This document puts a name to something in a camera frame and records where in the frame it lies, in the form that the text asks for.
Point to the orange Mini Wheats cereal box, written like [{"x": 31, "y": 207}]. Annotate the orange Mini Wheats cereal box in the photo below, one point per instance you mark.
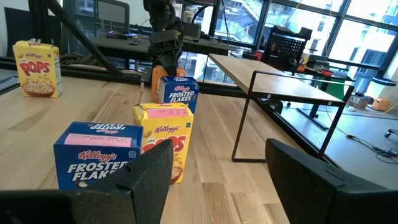
[{"x": 155, "y": 84}]

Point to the dark grey desk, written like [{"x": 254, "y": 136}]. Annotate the dark grey desk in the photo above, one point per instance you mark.
[
  {"x": 7, "y": 81},
  {"x": 124, "y": 46}
]

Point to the green bin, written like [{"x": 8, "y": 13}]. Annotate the green bin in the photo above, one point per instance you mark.
[{"x": 335, "y": 90}]

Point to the black computer mouse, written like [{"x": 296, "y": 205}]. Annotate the black computer mouse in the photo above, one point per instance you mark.
[{"x": 116, "y": 35}]

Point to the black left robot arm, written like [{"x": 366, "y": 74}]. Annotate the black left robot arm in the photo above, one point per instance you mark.
[{"x": 158, "y": 15}]

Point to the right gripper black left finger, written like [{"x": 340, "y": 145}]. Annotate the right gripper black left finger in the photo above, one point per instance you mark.
[{"x": 146, "y": 186}]

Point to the black chair caster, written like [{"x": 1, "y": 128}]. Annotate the black chair caster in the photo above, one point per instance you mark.
[{"x": 388, "y": 134}]

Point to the black box device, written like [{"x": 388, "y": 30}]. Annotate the black box device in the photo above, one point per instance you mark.
[{"x": 192, "y": 31}]

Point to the yellow Corn Pops cereal box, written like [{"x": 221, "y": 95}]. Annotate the yellow Corn Pops cereal box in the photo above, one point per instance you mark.
[
  {"x": 35, "y": 68},
  {"x": 168, "y": 127}
]

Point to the small cardboard box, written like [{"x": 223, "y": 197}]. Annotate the small cardboard box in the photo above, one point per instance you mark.
[{"x": 358, "y": 101}]

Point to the black framed window wall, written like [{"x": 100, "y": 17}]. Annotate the black framed window wall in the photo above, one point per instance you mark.
[{"x": 363, "y": 43}]

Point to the wooden shelf with black frame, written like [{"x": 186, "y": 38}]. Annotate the wooden shelf with black frame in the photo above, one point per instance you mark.
[{"x": 264, "y": 77}]

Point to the red bowl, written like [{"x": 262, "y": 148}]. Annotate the red bowl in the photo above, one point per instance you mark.
[{"x": 327, "y": 73}]

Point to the black metal rig frame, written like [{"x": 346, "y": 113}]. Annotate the black metal rig frame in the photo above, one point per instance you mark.
[{"x": 84, "y": 40}]

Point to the white bottle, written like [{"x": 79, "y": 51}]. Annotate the white bottle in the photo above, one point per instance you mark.
[{"x": 188, "y": 16}]

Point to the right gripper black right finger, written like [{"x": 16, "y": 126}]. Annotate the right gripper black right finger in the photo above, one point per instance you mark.
[{"x": 311, "y": 193}]

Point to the blue Frosted Flakes cereal box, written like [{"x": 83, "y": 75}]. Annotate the blue Frosted Flakes cereal box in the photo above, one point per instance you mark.
[
  {"x": 180, "y": 93},
  {"x": 93, "y": 161}
]

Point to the black flat panel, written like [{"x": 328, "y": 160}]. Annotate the black flat panel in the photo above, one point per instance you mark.
[{"x": 18, "y": 31}]

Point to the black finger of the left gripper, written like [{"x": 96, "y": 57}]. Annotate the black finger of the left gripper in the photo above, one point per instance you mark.
[
  {"x": 162, "y": 61},
  {"x": 173, "y": 65}
]

